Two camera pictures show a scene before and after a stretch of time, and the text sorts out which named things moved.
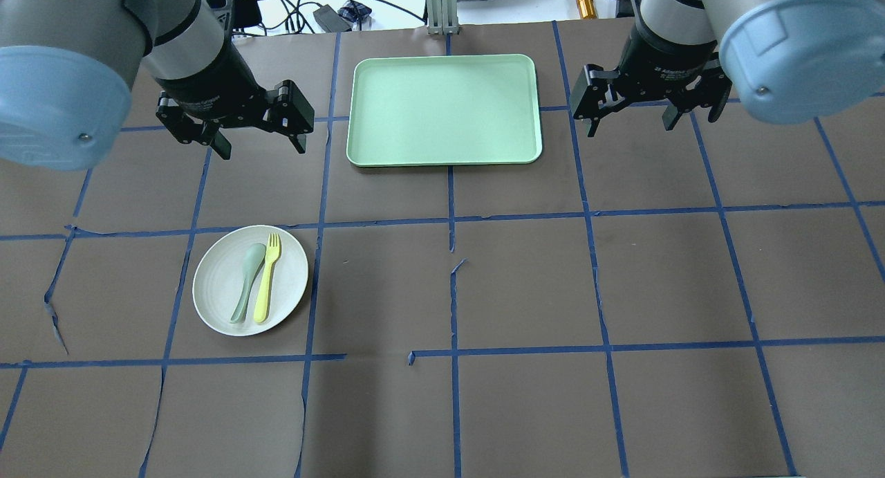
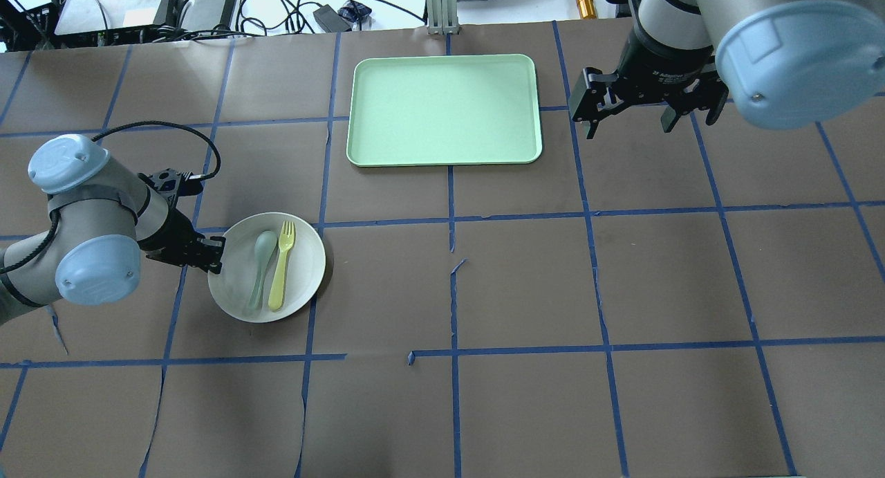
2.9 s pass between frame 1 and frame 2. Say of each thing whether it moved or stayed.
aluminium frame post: stayed
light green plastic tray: stayed
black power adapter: stayed
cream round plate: moved
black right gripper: stayed
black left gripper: moved
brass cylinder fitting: stayed
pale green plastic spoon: moved
